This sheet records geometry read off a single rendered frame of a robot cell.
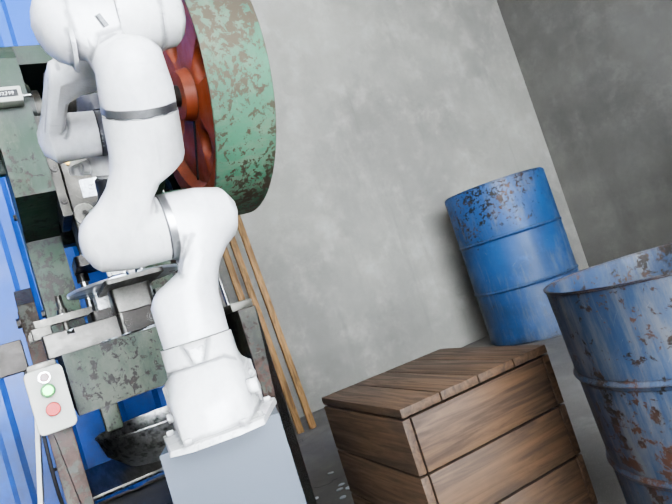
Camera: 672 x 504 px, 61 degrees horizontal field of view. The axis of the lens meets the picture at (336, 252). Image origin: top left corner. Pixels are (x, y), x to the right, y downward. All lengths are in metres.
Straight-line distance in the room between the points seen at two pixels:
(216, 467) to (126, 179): 0.44
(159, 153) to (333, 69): 2.85
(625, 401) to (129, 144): 0.85
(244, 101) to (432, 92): 2.58
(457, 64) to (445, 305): 1.71
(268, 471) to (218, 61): 1.03
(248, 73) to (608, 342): 1.08
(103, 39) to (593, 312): 0.83
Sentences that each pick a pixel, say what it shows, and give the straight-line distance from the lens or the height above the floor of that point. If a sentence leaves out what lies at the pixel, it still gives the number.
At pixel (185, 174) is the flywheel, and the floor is 1.14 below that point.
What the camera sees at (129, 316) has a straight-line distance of 1.54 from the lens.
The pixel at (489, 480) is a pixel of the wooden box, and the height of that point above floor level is 0.16.
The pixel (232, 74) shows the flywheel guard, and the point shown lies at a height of 1.21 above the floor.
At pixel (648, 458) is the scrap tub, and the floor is 0.20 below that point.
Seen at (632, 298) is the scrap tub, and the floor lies 0.45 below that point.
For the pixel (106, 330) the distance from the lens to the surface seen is 1.57.
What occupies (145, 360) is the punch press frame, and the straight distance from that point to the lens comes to 1.48.
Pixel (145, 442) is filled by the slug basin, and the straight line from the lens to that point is 1.59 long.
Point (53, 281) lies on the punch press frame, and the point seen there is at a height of 0.87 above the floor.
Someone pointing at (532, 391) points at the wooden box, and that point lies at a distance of 1.28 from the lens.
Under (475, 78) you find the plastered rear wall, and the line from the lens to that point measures 4.32.
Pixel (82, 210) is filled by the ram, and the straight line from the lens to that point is 1.66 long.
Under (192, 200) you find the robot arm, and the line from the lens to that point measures 0.95.
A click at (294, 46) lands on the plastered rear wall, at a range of 3.63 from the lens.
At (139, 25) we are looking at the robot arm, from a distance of 0.94.
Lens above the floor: 0.61
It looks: 3 degrees up
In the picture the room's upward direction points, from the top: 18 degrees counter-clockwise
